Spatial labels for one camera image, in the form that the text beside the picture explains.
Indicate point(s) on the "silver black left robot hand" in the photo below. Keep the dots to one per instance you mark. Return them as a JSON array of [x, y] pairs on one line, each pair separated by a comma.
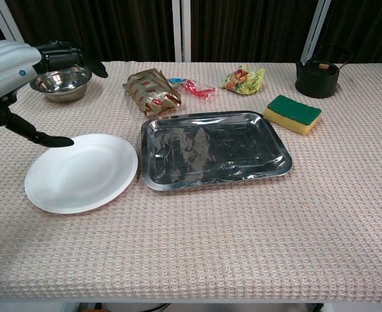
[[6, 61]]

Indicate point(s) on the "white round plate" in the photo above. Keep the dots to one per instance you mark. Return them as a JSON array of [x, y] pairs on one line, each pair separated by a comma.
[[80, 175]]

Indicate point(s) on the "shiny steel rectangular tray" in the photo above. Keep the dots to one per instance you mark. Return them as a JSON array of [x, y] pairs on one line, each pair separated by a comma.
[[217, 149]]

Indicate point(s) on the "stainless steel bowl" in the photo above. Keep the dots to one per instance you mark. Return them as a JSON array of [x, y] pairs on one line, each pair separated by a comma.
[[64, 86]]

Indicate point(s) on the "gold red snack bag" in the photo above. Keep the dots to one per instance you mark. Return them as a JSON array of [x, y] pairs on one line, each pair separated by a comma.
[[152, 92]]

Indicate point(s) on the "blue candy wrapper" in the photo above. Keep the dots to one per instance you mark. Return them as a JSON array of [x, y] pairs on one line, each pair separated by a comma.
[[176, 81]]

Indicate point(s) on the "red candy wrapper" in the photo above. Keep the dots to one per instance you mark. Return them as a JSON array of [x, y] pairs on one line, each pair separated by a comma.
[[196, 89]]

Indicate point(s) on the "yellow green snack bag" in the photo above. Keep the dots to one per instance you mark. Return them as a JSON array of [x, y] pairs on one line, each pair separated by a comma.
[[243, 81]]

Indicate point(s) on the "beige waffle tablecloth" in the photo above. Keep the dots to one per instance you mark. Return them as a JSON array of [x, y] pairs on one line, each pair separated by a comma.
[[210, 243]]

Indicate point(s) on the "green yellow sponge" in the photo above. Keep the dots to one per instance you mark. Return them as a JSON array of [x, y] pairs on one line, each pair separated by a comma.
[[291, 112]]

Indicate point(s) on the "black cast iron kettle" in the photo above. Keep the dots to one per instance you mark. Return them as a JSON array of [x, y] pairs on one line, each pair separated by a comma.
[[316, 81]]

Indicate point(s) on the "white slanted frame post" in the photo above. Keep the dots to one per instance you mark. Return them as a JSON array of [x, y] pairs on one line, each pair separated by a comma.
[[314, 29], [7, 21]]

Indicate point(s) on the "white upright frame post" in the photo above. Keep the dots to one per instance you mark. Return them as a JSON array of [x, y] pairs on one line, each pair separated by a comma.
[[182, 29]]

